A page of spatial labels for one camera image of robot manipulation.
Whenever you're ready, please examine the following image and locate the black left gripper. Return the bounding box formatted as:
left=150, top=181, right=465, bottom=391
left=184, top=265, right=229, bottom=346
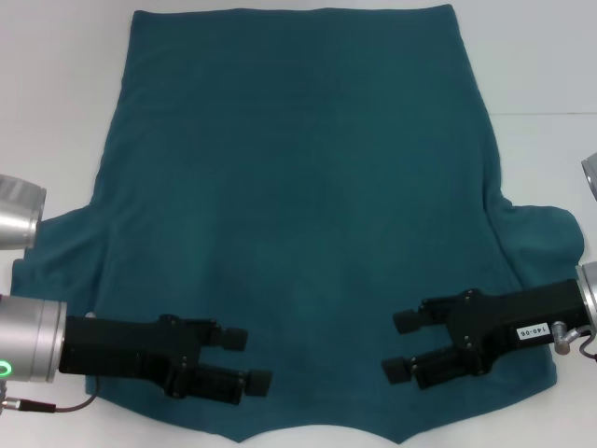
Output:
left=58, top=314, right=273, bottom=406

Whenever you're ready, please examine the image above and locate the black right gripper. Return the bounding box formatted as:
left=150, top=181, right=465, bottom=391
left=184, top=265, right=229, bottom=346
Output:
left=381, top=278, right=590, bottom=391

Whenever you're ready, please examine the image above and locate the blue t-shirt with FREE print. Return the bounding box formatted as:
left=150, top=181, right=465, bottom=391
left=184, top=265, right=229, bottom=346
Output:
left=11, top=4, right=587, bottom=445

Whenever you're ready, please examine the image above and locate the dark left gripper cable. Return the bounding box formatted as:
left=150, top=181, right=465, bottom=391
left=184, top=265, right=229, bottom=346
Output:
left=0, top=389, right=100, bottom=415

